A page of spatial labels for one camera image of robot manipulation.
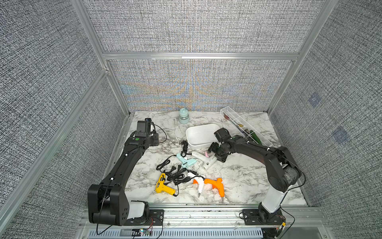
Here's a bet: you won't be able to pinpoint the white pink glue gun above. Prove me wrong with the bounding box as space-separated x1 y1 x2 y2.
192 151 217 170

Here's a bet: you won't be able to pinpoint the white storage box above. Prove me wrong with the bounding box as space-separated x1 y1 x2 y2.
186 123 220 150

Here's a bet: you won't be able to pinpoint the mint green glue gun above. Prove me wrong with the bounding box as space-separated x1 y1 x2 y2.
176 153 197 168

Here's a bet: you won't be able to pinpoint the yellow glue gun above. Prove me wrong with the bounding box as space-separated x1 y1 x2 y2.
155 173 176 197

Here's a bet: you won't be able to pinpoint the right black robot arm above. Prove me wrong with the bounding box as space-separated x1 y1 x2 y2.
214 128 303 224

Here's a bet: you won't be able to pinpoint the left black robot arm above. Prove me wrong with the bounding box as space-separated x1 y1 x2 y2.
88 118 159 226

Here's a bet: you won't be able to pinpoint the white orange glue gun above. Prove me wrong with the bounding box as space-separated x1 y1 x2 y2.
188 172 205 197

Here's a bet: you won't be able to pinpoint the clear plastic organizer tray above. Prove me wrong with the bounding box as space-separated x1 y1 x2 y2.
220 106 273 147

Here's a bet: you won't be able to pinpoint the mint green bottle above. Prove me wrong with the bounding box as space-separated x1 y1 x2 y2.
178 108 190 124

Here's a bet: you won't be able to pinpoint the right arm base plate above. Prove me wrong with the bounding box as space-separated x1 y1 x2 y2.
242 209 285 227

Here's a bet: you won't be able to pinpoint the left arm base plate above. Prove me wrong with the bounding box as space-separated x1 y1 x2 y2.
124 209 165 226

